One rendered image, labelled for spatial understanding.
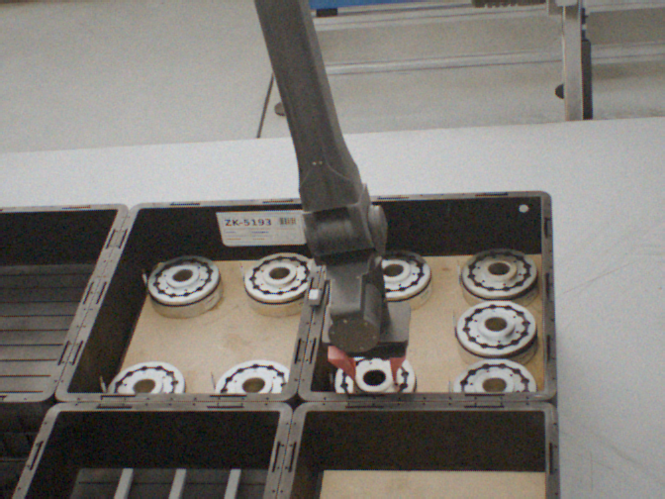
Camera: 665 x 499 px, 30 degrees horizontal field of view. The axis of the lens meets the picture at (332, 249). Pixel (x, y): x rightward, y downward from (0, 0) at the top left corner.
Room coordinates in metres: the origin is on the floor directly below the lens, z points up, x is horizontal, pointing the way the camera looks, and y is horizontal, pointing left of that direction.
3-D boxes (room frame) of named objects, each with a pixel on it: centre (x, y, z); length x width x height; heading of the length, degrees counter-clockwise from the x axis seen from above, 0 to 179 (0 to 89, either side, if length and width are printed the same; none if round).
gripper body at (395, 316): (1.11, -0.03, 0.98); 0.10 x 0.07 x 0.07; 78
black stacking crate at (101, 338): (1.26, 0.17, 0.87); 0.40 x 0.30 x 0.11; 167
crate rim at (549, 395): (1.19, -0.12, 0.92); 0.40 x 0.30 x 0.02; 167
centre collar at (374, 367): (1.11, -0.03, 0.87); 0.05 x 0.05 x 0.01
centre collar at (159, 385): (1.17, 0.27, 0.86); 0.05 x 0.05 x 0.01
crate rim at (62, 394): (1.26, 0.17, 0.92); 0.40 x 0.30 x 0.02; 167
